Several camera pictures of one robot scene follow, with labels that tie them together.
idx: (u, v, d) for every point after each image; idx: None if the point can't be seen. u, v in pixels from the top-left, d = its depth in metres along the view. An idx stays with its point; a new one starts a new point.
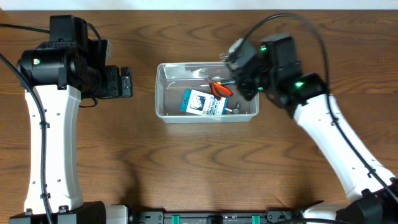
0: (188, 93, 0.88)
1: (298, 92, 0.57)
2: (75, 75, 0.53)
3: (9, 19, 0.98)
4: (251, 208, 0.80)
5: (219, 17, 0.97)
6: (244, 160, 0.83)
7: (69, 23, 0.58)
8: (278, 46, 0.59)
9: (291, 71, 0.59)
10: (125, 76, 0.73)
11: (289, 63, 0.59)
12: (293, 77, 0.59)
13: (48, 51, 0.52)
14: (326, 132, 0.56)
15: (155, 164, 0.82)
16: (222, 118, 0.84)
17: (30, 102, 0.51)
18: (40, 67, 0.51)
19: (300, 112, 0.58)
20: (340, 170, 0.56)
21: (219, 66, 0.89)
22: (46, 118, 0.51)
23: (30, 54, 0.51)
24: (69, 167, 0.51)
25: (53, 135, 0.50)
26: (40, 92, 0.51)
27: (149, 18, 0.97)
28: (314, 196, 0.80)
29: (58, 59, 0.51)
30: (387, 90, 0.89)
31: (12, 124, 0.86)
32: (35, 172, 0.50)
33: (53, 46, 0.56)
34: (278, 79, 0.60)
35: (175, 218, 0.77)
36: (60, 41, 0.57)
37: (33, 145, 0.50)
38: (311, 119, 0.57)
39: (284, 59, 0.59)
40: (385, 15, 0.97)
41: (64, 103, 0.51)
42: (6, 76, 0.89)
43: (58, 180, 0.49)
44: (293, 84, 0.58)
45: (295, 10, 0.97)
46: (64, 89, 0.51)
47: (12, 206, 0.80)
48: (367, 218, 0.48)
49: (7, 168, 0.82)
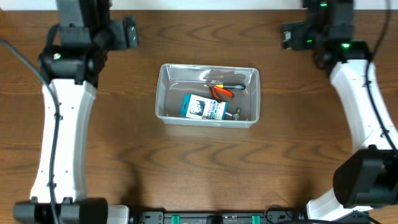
0: (188, 98, 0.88)
1: (341, 55, 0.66)
2: (92, 73, 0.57)
3: (9, 19, 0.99)
4: (251, 208, 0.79)
5: (219, 17, 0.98)
6: (244, 160, 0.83)
7: (76, 8, 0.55)
8: (337, 5, 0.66)
9: (342, 34, 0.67)
10: (130, 27, 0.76)
11: (342, 25, 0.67)
12: (344, 38, 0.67)
13: (68, 49, 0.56)
14: (356, 89, 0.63)
15: (155, 164, 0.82)
16: (222, 123, 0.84)
17: (46, 94, 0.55)
18: (58, 64, 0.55)
19: (339, 70, 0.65)
20: (357, 127, 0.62)
21: (223, 70, 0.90)
22: (60, 110, 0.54)
23: (51, 50, 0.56)
24: (78, 159, 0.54)
25: (66, 127, 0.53)
26: (58, 86, 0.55)
27: (149, 18, 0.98)
28: (314, 196, 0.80)
29: (76, 56, 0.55)
30: (386, 91, 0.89)
31: (13, 124, 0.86)
32: (43, 162, 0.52)
33: (66, 33, 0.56)
34: (327, 38, 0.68)
35: (175, 218, 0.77)
36: (71, 26, 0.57)
37: (46, 136, 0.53)
38: (350, 77, 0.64)
39: (341, 20, 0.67)
40: (384, 16, 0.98)
41: (79, 98, 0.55)
42: (9, 77, 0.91)
43: (66, 171, 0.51)
44: (339, 48, 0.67)
45: (293, 11, 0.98)
46: (81, 85, 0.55)
47: (10, 206, 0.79)
48: (365, 167, 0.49)
49: (6, 168, 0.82)
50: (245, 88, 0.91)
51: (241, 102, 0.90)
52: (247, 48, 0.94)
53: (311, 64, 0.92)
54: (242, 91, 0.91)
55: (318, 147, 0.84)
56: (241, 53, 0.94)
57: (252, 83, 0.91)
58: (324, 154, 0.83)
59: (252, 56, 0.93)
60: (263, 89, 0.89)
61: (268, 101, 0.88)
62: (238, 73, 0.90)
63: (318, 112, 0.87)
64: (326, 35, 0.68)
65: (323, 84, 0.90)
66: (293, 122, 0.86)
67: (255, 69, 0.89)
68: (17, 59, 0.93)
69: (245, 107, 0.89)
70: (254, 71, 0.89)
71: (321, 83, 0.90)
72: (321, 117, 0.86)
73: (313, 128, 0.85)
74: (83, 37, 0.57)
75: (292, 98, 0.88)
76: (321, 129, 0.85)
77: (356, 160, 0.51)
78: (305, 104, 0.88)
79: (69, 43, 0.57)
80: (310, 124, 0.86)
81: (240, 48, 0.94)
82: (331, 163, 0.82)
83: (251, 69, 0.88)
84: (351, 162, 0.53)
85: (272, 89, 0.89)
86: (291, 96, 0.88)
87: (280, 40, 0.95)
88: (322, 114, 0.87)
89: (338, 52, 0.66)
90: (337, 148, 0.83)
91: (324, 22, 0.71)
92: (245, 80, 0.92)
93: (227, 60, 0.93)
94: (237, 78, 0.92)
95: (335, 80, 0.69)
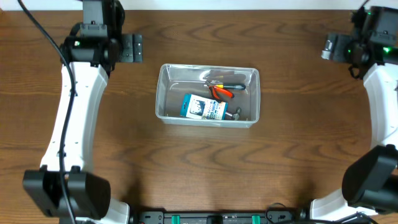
0: (188, 98, 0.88)
1: (381, 56, 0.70)
2: (107, 61, 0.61)
3: (10, 19, 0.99)
4: (251, 208, 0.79)
5: (219, 17, 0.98)
6: (244, 160, 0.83)
7: (99, 9, 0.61)
8: (386, 12, 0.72)
9: (384, 41, 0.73)
10: (138, 43, 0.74)
11: (384, 32, 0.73)
12: (385, 45, 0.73)
13: (87, 40, 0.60)
14: (387, 91, 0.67)
15: (155, 164, 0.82)
16: (221, 123, 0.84)
17: (64, 73, 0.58)
18: (79, 51, 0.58)
19: (374, 70, 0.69)
20: (380, 126, 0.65)
21: (223, 71, 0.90)
22: (76, 86, 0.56)
23: (72, 38, 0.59)
24: (87, 134, 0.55)
25: (79, 103, 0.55)
26: (76, 67, 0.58)
27: (149, 18, 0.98)
28: (314, 196, 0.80)
29: (94, 45, 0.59)
30: None
31: (13, 124, 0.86)
32: (56, 133, 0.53)
33: (86, 29, 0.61)
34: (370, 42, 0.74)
35: (175, 218, 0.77)
36: (92, 23, 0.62)
37: (60, 111, 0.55)
38: (383, 79, 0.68)
39: (384, 27, 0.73)
40: None
41: (93, 79, 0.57)
42: (9, 77, 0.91)
43: (76, 142, 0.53)
44: (380, 50, 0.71)
45: (294, 11, 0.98)
46: (96, 68, 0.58)
47: (10, 206, 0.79)
48: (381, 163, 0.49)
49: (6, 168, 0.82)
50: (245, 88, 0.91)
51: (241, 102, 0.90)
52: (247, 48, 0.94)
53: (312, 64, 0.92)
54: (242, 91, 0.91)
55: (318, 147, 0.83)
56: (241, 53, 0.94)
57: (252, 83, 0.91)
58: (324, 154, 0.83)
59: (253, 56, 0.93)
60: (263, 89, 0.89)
61: (268, 101, 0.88)
62: (238, 73, 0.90)
63: (318, 112, 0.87)
64: (369, 40, 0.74)
65: (323, 84, 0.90)
66: (294, 122, 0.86)
67: (255, 69, 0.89)
68: (18, 59, 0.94)
69: (245, 107, 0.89)
70: (254, 72, 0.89)
71: (321, 83, 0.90)
72: (321, 117, 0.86)
73: (313, 127, 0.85)
74: (102, 32, 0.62)
75: (292, 98, 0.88)
76: (322, 129, 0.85)
77: (373, 154, 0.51)
78: (305, 104, 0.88)
79: (89, 36, 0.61)
80: (310, 124, 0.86)
81: (240, 48, 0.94)
82: (331, 163, 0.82)
83: (251, 69, 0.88)
84: (365, 158, 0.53)
85: (272, 89, 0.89)
86: (291, 96, 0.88)
87: (281, 40, 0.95)
88: (322, 114, 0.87)
89: (377, 54, 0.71)
90: (337, 148, 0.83)
91: (369, 27, 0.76)
92: (245, 80, 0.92)
93: (227, 60, 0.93)
94: (237, 78, 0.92)
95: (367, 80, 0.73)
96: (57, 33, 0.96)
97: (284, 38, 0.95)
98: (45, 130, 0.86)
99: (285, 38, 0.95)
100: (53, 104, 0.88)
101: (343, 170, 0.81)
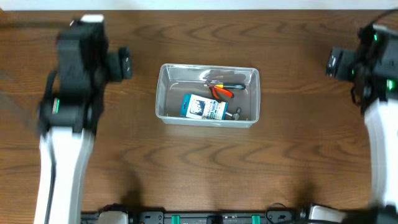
0: (188, 97, 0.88)
1: (382, 91, 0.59)
2: (91, 121, 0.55)
3: (10, 19, 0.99)
4: (251, 208, 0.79)
5: (219, 17, 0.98)
6: (244, 160, 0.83)
7: (76, 53, 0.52)
8: (392, 40, 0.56)
9: (392, 70, 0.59)
10: (125, 58, 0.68)
11: (391, 61, 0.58)
12: (390, 77, 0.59)
13: (67, 96, 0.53)
14: (387, 140, 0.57)
15: (155, 164, 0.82)
16: (222, 123, 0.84)
17: (45, 149, 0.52)
18: (58, 114, 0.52)
19: (376, 110, 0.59)
20: (379, 175, 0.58)
21: (223, 70, 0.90)
22: (55, 170, 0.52)
23: (50, 98, 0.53)
24: (74, 202, 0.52)
25: (62, 172, 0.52)
26: (56, 132, 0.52)
27: (149, 18, 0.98)
28: (314, 196, 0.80)
29: (75, 105, 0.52)
30: None
31: (13, 124, 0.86)
32: (40, 205, 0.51)
33: (64, 80, 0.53)
34: (372, 72, 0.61)
35: (175, 218, 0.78)
36: (70, 70, 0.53)
37: (42, 180, 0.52)
38: (387, 124, 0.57)
39: (392, 55, 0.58)
40: (385, 15, 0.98)
41: (74, 147, 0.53)
42: (9, 77, 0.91)
43: (61, 215, 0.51)
44: (382, 84, 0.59)
45: (294, 10, 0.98)
46: (78, 137, 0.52)
47: (10, 206, 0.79)
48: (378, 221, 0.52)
49: (6, 168, 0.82)
50: (245, 88, 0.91)
51: (242, 102, 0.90)
52: (247, 48, 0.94)
53: (312, 64, 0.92)
54: (242, 91, 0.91)
55: (318, 147, 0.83)
56: (241, 53, 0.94)
57: (252, 83, 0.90)
58: (325, 154, 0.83)
59: (253, 56, 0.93)
60: (263, 89, 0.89)
61: (268, 101, 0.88)
62: (238, 73, 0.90)
63: (318, 112, 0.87)
64: (373, 68, 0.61)
65: (323, 84, 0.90)
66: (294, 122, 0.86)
67: (255, 69, 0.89)
68: (18, 59, 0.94)
69: (245, 107, 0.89)
70: (254, 71, 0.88)
71: (321, 83, 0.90)
72: (321, 117, 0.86)
73: (313, 128, 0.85)
74: (83, 82, 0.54)
75: (292, 98, 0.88)
76: (322, 130, 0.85)
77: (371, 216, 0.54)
78: (305, 104, 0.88)
79: (67, 88, 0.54)
80: (310, 125, 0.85)
81: (240, 48, 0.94)
82: (331, 163, 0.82)
83: (251, 69, 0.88)
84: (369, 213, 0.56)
85: (272, 89, 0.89)
86: (291, 96, 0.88)
87: (281, 40, 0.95)
88: (322, 114, 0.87)
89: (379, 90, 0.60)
90: (337, 148, 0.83)
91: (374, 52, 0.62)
92: (245, 80, 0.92)
93: (227, 60, 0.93)
94: (237, 78, 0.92)
95: (370, 119, 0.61)
96: (58, 34, 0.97)
97: (284, 38, 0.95)
98: None
99: (285, 38, 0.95)
100: None
101: (343, 170, 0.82)
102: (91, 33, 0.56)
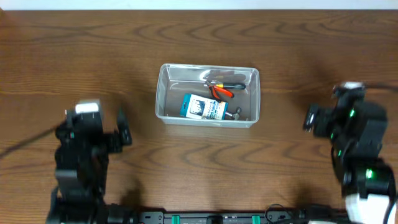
0: (188, 97, 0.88)
1: (364, 183, 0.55)
2: None
3: (9, 19, 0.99)
4: (251, 208, 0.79)
5: (219, 17, 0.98)
6: (244, 160, 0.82)
7: (77, 182, 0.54)
8: (368, 123, 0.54)
9: (370, 151, 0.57)
10: (124, 130, 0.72)
11: (370, 144, 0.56)
12: (369, 158, 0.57)
13: (73, 212, 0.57)
14: None
15: (155, 164, 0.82)
16: (222, 123, 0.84)
17: None
18: None
19: (356, 202, 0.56)
20: None
21: (223, 71, 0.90)
22: None
23: (57, 214, 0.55)
24: None
25: None
26: None
27: (149, 18, 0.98)
28: (314, 196, 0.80)
29: (82, 219, 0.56)
30: (388, 89, 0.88)
31: (13, 124, 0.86)
32: None
33: (69, 197, 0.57)
34: (351, 152, 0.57)
35: (175, 218, 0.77)
36: (73, 191, 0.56)
37: None
38: (369, 214, 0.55)
39: (368, 137, 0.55)
40: (385, 15, 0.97)
41: None
42: (9, 76, 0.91)
43: None
44: (363, 174, 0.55)
45: (294, 10, 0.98)
46: None
47: (10, 206, 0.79)
48: None
49: (5, 168, 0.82)
50: (245, 88, 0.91)
51: (241, 102, 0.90)
52: (247, 48, 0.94)
53: (312, 64, 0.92)
54: (242, 91, 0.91)
55: (318, 147, 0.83)
56: (241, 52, 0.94)
57: (252, 83, 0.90)
58: (325, 154, 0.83)
59: (252, 56, 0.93)
60: (263, 89, 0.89)
61: (268, 101, 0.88)
62: (238, 73, 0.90)
63: None
64: (351, 149, 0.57)
65: (323, 84, 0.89)
66: (294, 122, 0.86)
67: (255, 69, 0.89)
68: (17, 59, 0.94)
69: (245, 107, 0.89)
70: (254, 71, 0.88)
71: (321, 83, 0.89)
72: None
73: None
74: (86, 196, 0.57)
75: (292, 98, 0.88)
76: None
77: None
78: (305, 104, 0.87)
79: (73, 204, 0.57)
80: None
81: (240, 48, 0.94)
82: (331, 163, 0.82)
83: (251, 69, 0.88)
84: None
85: (272, 89, 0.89)
86: (291, 96, 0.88)
87: (280, 40, 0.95)
88: None
89: (358, 178, 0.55)
90: None
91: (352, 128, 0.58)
92: (245, 80, 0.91)
93: (227, 60, 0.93)
94: (237, 78, 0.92)
95: (351, 208, 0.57)
96: (57, 33, 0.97)
97: (283, 38, 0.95)
98: (44, 131, 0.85)
99: (285, 38, 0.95)
100: (53, 104, 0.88)
101: None
102: (86, 147, 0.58)
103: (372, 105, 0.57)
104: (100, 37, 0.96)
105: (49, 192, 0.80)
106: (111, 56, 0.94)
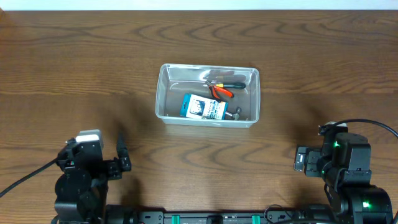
0: (188, 97, 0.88)
1: (360, 212, 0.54)
2: None
3: (9, 19, 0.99)
4: (251, 208, 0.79)
5: (219, 17, 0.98)
6: (244, 160, 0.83)
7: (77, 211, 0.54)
8: (353, 149, 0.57)
9: (360, 177, 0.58)
10: (124, 157, 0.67)
11: (359, 170, 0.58)
12: (362, 186, 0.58)
13: None
14: None
15: (155, 164, 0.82)
16: (222, 123, 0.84)
17: None
18: None
19: None
20: None
21: (223, 71, 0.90)
22: None
23: None
24: None
25: None
26: None
27: (149, 18, 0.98)
28: (314, 196, 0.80)
29: None
30: (387, 90, 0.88)
31: (13, 123, 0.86)
32: None
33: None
34: (344, 180, 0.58)
35: (175, 218, 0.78)
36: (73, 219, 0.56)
37: None
38: None
39: (356, 164, 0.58)
40: (385, 15, 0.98)
41: None
42: (9, 76, 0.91)
43: None
44: (359, 205, 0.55)
45: (294, 10, 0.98)
46: None
47: (10, 206, 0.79)
48: None
49: (6, 168, 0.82)
50: (245, 88, 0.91)
51: (241, 102, 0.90)
52: (247, 48, 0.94)
53: (311, 64, 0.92)
54: (242, 91, 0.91)
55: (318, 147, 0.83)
56: (241, 52, 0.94)
57: (252, 83, 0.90)
58: None
59: (253, 56, 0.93)
60: (263, 89, 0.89)
61: (268, 101, 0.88)
62: (238, 73, 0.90)
63: (318, 112, 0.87)
64: (344, 177, 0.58)
65: (323, 84, 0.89)
66: (294, 122, 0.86)
67: (255, 69, 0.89)
68: (18, 60, 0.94)
69: (244, 107, 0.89)
70: (254, 72, 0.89)
71: (321, 83, 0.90)
72: (321, 117, 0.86)
73: (313, 128, 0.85)
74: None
75: (292, 98, 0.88)
76: None
77: None
78: (305, 104, 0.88)
79: None
80: (309, 125, 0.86)
81: (240, 48, 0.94)
82: None
83: (251, 69, 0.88)
84: None
85: (272, 89, 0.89)
86: (291, 96, 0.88)
87: (281, 40, 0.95)
88: (322, 114, 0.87)
89: (355, 208, 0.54)
90: None
91: (341, 157, 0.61)
92: (245, 80, 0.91)
93: (227, 60, 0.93)
94: (237, 78, 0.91)
95: None
96: (58, 34, 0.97)
97: (284, 38, 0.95)
98: (44, 131, 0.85)
99: (285, 38, 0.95)
100: (53, 104, 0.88)
101: None
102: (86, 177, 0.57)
103: (354, 135, 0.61)
104: (100, 37, 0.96)
105: (49, 192, 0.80)
106: (111, 56, 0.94)
